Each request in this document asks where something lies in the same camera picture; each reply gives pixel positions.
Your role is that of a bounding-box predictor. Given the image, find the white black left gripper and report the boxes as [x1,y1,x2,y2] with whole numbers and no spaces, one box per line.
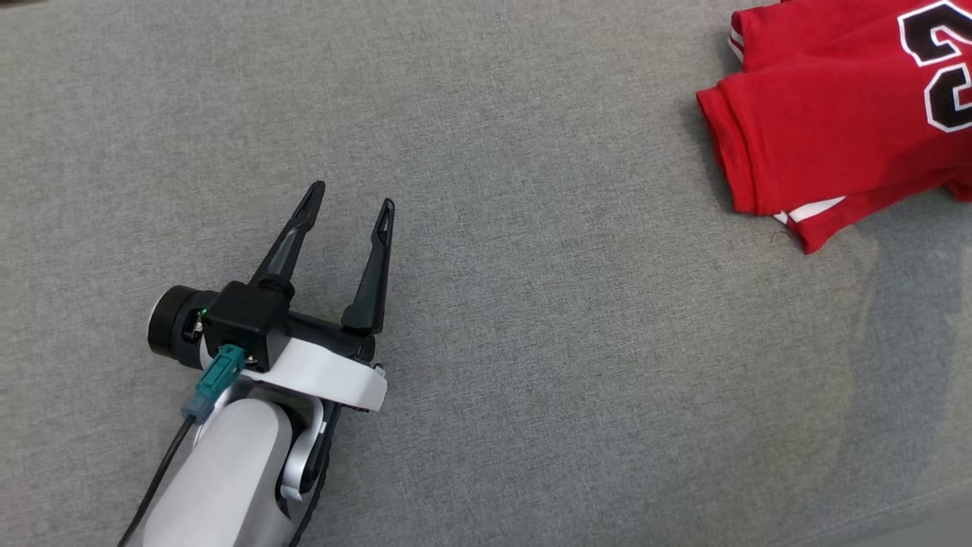
[147,181,396,413]

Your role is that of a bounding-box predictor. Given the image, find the red t-shirt with white sleeves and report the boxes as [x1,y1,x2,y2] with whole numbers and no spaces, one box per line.
[696,0,972,255]

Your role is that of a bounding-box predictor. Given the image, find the grey fabric sofa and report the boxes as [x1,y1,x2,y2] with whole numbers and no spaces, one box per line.
[0,0,972,547]

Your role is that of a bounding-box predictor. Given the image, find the black cable with teal plug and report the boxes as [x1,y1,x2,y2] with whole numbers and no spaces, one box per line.
[116,344,248,547]

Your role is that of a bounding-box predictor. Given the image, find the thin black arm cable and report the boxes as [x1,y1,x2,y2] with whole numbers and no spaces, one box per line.
[287,401,344,547]

